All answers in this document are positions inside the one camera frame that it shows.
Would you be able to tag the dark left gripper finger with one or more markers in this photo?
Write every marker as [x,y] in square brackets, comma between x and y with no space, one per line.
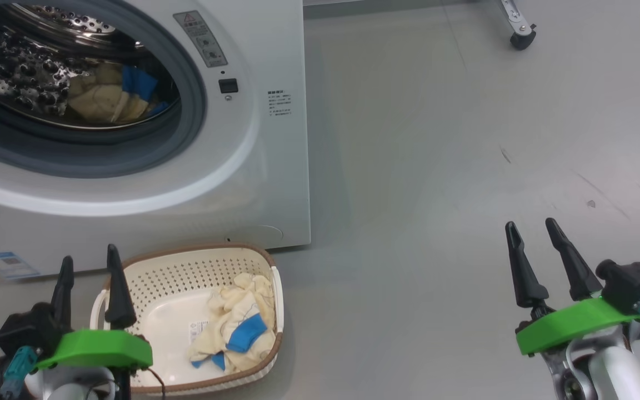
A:
[63,300]
[119,300]

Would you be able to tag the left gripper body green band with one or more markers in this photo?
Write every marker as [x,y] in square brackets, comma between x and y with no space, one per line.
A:
[98,347]

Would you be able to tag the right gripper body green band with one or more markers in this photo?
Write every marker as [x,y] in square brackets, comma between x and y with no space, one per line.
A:
[570,325]

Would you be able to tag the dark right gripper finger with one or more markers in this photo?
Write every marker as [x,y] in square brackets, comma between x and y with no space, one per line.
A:
[578,272]
[526,278]

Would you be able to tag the cream garment with blue cuff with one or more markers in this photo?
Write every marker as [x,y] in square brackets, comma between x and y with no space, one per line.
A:
[236,328]

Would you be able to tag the white front-load washing machine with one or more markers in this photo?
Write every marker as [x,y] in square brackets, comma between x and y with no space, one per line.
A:
[253,183]

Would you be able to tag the stainless steel washing machine drum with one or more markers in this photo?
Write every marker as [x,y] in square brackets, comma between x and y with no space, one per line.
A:
[20,72]

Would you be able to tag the cream perforated laundry basket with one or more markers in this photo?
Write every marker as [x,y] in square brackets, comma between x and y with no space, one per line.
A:
[153,278]

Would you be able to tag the blue energy label sticker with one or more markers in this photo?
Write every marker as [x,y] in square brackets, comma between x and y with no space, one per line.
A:
[6,265]

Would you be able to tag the paper product label in basket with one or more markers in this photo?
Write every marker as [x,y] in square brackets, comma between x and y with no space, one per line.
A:
[198,330]

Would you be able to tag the grey warning sticker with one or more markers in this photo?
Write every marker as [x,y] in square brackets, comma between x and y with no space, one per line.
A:
[200,39]

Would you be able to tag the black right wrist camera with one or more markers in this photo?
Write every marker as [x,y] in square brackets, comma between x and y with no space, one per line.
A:
[631,283]

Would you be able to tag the teal left camera connector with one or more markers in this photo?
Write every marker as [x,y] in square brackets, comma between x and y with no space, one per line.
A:
[17,369]

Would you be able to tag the metal frame leg with caster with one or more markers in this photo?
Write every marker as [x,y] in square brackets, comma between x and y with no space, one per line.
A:
[517,28]

